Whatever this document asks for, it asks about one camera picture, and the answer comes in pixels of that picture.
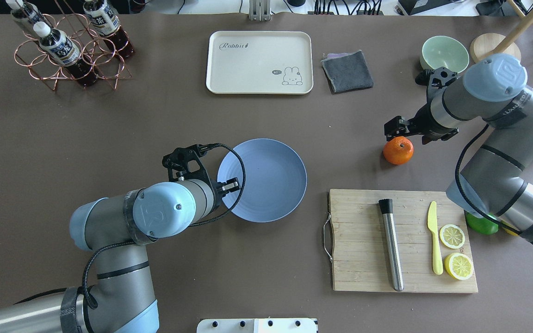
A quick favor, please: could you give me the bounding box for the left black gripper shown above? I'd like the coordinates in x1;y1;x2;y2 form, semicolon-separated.
210;178;240;209

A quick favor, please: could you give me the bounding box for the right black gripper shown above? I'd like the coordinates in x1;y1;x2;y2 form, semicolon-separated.
384;105;459;145

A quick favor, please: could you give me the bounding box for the orange mandarin fruit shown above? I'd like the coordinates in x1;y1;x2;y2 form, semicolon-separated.
382;136;414;165

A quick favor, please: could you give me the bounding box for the blue round plate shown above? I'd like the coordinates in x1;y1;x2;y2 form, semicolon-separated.
232;138;308;222

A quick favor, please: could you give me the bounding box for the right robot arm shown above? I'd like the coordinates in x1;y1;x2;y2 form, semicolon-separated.
384;53;533;245

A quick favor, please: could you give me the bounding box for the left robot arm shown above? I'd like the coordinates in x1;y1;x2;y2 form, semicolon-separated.
0;179;243;333

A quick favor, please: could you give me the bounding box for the steel muddler black tip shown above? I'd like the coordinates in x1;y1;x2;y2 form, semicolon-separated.
378;198;404;292

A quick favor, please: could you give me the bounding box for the grey folded cloth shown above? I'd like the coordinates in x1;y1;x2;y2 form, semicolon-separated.
320;50;374;93

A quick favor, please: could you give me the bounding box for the yellow plastic knife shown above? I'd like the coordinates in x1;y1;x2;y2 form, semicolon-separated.
427;201;444;275

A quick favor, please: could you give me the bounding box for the mint green bowl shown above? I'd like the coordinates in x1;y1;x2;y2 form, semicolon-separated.
420;36;470;73

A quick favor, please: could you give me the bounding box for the upper lemon slice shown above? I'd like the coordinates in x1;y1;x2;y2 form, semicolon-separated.
439;224;466;249

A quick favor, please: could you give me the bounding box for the lemon slice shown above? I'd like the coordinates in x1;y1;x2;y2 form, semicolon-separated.
439;224;466;249
444;253;474;281

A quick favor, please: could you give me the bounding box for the cream rabbit tray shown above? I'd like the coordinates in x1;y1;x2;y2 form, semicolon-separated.
205;31;314;94

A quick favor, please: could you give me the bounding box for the wooden cutting board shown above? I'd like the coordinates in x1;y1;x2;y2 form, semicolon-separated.
328;188;478;294

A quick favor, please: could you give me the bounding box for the wooden cup stand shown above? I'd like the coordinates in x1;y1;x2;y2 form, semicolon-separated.
470;0;533;63

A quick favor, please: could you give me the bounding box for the green lime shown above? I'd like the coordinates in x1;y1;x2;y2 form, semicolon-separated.
465;211;499;235

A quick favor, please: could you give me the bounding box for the lower lemon slice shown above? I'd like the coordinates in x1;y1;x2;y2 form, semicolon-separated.
444;253;474;281

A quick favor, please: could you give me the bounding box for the lower whole lemon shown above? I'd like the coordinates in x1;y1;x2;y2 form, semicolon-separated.
501;222;519;236

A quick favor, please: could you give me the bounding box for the tea bottle back right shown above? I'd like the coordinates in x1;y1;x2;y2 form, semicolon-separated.
83;0;135;59

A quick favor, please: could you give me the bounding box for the tea bottle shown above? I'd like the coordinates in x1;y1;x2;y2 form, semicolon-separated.
83;0;135;59
33;22;98;86
6;0;49;36

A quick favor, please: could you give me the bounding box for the tea bottle front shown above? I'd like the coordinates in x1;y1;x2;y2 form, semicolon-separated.
33;22;98;86

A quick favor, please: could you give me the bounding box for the tea bottle back left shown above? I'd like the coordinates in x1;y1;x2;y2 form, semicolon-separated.
6;0;49;36

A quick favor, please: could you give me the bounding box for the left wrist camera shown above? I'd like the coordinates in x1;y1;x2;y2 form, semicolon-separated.
161;144;214;184

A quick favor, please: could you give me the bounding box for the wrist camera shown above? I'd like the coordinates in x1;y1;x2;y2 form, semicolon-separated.
415;66;460;103
161;144;214;184

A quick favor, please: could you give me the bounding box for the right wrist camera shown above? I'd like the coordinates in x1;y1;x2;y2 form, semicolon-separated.
415;66;460;103

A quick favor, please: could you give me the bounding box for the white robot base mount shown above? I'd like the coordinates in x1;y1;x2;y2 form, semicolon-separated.
196;317;319;333

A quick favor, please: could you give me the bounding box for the copper wire bottle rack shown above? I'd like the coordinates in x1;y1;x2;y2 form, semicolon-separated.
7;0;135;91

